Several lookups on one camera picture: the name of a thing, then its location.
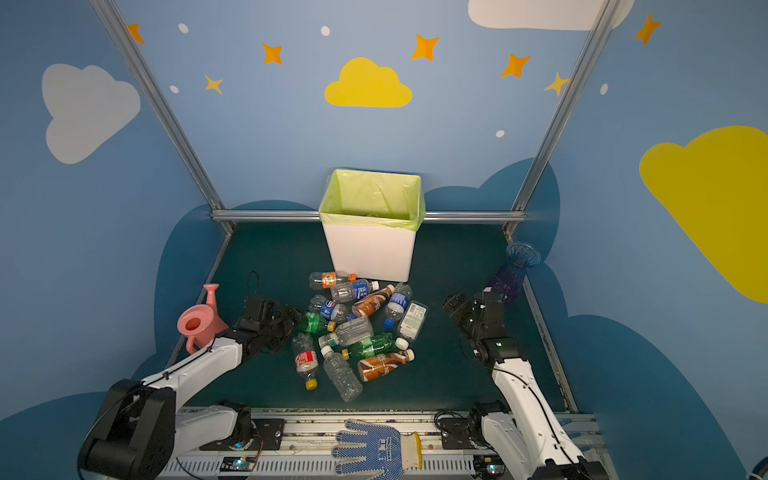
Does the purple glass vase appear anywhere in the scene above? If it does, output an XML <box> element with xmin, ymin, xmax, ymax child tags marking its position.
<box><xmin>487</xmin><ymin>241</ymin><xmax>541</xmax><ymax>304</ymax></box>

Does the red label bottle yellow cap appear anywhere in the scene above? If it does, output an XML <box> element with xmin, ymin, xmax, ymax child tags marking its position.
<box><xmin>291</xmin><ymin>332</ymin><xmax>319</xmax><ymax>391</ymax></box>

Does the small bottle blue label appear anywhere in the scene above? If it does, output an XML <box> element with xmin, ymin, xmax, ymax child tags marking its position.
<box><xmin>384</xmin><ymin>283</ymin><xmax>412</xmax><ymax>330</ymax></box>

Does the aluminium frame rail back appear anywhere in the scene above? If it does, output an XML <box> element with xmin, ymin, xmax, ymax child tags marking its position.
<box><xmin>211</xmin><ymin>209</ymin><xmax>527</xmax><ymax>225</ymax></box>

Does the green bottle white cap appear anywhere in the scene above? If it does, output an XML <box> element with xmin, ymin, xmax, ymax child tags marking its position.
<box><xmin>342</xmin><ymin>332</ymin><xmax>410</xmax><ymax>362</ymax></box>

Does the aluminium frame post right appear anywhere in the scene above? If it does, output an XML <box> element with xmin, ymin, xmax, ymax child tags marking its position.
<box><xmin>503</xmin><ymin>0</ymin><xmax>621</xmax><ymax>243</ymax></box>

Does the pink watering can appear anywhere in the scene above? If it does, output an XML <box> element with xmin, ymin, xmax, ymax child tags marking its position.
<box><xmin>177</xmin><ymin>284</ymin><xmax>229</xmax><ymax>354</ymax></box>

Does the clear square bottle green label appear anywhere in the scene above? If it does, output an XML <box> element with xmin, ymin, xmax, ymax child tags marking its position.
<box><xmin>318</xmin><ymin>316</ymin><xmax>374</xmax><ymax>348</ymax></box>

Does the brown tea bottle lower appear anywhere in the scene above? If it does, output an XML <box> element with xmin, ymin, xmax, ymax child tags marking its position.
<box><xmin>357</xmin><ymin>349</ymin><xmax>415</xmax><ymax>382</ymax></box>

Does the pepsi label clear bottle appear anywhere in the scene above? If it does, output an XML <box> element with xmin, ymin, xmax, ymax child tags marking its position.
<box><xmin>309</xmin><ymin>294</ymin><xmax>351</xmax><ymax>324</ymax></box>

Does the brown tea bottle upper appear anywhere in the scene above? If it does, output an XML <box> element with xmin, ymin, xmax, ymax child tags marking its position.
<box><xmin>352</xmin><ymin>284</ymin><xmax>395</xmax><ymax>317</ymax></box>

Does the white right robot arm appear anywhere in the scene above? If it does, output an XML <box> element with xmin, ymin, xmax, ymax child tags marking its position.
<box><xmin>443</xmin><ymin>288</ymin><xmax>609</xmax><ymax>479</ymax></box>

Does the aluminium frame post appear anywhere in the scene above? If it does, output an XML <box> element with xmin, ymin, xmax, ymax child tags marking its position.
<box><xmin>503</xmin><ymin>0</ymin><xmax>621</xmax><ymax>243</ymax></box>
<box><xmin>89</xmin><ymin>0</ymin><xmax>225</xmax><ymax>211</ymax></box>

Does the clear bottle blue water label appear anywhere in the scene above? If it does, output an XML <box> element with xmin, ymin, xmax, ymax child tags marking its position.
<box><xmin>331</xmin><ymin>279</ymin><xmax>379</xmax><ymax>303</ymax></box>

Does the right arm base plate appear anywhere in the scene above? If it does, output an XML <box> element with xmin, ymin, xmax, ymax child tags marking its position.
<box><xmin>435</xmin><ymin>417</ymin><xmax>478</xmax><ymax>450</ymax></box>

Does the blue dotted work glove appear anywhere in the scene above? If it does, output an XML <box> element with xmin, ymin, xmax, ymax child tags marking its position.
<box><xmin>332</xmin><ymin>420</ymin><xmax>423</xmax><ymax>480</ymax></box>

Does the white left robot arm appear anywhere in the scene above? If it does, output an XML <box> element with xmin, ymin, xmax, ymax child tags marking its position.
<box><xmin>76</xmin><ymin>296</ymin><xmax>304</xmax><ymax>479</ymax></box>

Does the large clear bottle white cap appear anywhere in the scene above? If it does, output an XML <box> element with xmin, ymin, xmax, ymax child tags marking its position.
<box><xmin>321</xmin><ymin>345</ymin><xmax>363</xmax><ymax>402</ymax></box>

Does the green bin liner bag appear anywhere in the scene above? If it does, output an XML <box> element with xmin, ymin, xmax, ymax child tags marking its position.
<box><xmin>318</xmin><ymin>169</ymin><xmax>426</xmax><ymax>232</ymax></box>

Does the brown tea bottle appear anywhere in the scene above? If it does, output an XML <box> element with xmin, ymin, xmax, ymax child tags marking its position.
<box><xmin>357</xmin><ymin>349</ymin><xmax>415</xmax><ymax>382</ymax></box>
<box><xmin>352</xmin><ymin>284</ymin><xmax>395</xmax><ymax>317</ymax></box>

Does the green circuit board left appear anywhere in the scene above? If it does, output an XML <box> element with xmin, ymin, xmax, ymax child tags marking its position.
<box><xmin>219</xmin><ymin>456</ymin><xmax>257</xmax><ymax>475</ymax></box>

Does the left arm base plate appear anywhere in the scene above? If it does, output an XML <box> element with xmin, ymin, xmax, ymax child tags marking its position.
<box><xmin>199</xmin><ymin>418</ymin><xmax>285</xmax><ymax>452</ymax></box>

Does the green circuit board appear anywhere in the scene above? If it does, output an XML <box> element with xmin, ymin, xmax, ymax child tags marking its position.
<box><xmin>219</xmin><ymin>456</ymin><xmax>257</xmax><ymax>475</ymax></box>
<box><xmin>472</xmin><ymin>455</ymin><xmax>507</xmax><ymax>480</ymax></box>

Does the green circuit board right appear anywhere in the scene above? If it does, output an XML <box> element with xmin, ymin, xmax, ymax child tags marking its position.
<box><xmin>472</xmin><ymin>455</ymin><xmax>507</xmax><ymax>480</ymax></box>

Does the clear bottle orange label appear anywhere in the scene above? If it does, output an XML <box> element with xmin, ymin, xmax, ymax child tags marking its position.
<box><xmin>308</xmin><ymin>271</ymin><xmax>357</xmax><ymax>290</ymax></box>

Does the white label square bottle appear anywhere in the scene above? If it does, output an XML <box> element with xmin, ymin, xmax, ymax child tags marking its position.
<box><xmin>397</xmin><ymin>301</ymin><xmax>428</xmax><ymax>342</ymax></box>

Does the green plastic bottle yellow cap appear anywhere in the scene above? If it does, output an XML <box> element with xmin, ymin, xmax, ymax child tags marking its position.
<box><xmin>296</xmin><ymin>312</ymin><xmax>336</xmax><ymax>334</ymax></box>

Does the aluminium frame post left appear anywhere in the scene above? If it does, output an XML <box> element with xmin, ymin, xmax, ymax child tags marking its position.
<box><xmin>89</xmin><ymin>0</ymin><xmax>225</xmax><ymax>211</ymax></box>

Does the white plastic bin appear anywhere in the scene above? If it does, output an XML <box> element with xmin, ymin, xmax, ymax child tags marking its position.
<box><xmin>323</xmin><ymin>223</ymin><xmax>416</xmax><ymax>283</ymax></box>

